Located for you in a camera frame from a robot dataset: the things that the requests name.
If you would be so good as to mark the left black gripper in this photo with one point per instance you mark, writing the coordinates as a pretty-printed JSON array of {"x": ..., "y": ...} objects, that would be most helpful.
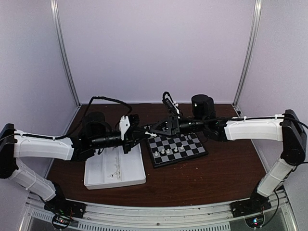
[{"x": 130, "y": 137}]

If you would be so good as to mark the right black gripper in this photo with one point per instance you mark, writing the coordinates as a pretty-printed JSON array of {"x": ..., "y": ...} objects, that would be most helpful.
[{"x": 174, "y": 130}]

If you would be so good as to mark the white chess piece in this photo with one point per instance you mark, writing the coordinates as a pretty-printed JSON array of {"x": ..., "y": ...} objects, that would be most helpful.
[{"x": 150, "y": 134}]

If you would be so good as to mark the white plastic compartment tray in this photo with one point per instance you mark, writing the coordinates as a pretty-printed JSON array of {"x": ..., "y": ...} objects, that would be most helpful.
[{"x": 113, "y": 168}]

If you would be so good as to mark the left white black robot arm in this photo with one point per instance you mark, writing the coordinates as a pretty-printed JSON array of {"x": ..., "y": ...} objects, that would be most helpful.
[{"x": 15, "y": 144}]

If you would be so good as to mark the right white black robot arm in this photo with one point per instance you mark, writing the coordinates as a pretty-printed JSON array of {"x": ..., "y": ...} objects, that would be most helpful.
[{"x": 285, "y": 128}]

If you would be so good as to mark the black grey chess board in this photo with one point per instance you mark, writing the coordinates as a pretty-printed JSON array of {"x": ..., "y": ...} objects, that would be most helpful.
[{"x": 193, "y": 148}]

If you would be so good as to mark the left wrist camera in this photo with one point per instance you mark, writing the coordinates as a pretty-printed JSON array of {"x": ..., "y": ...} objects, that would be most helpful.
[{"x": 124, "y": 125}]

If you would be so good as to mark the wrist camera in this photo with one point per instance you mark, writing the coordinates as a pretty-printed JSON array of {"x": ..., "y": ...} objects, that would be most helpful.
[
  {"x": 171, "y": 105},
  {"x": 124, "y": 125}
]

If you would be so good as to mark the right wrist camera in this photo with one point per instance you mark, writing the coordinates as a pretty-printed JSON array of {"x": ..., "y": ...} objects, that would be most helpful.
[{"x": 171, "y": 105}]

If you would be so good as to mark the front aluminium rail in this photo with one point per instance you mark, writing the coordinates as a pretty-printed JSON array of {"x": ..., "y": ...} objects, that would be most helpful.
[{"x": 212, "y": 217}]

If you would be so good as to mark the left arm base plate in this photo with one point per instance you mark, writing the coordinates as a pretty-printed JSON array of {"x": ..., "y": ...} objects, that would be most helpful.
[{"x": 69, "y": 209}]

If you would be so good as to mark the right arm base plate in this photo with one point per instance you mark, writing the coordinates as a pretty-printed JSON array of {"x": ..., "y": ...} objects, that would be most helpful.
[{"x": 250, "y": 208}]

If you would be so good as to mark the left aluminium frame post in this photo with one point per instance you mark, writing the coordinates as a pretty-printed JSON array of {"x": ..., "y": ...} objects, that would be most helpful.
[{"x": 64, "y": 57}]

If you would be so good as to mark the aluminium frame post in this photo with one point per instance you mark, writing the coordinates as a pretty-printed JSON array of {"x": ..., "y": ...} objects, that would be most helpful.
[
  {"x": 64, "y": 57},
  {"x": 249, "y": 51}
]

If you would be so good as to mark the right aluminium frame post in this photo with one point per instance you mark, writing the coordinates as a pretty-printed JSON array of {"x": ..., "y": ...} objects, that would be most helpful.
[{"x": 249, "y": 51}]

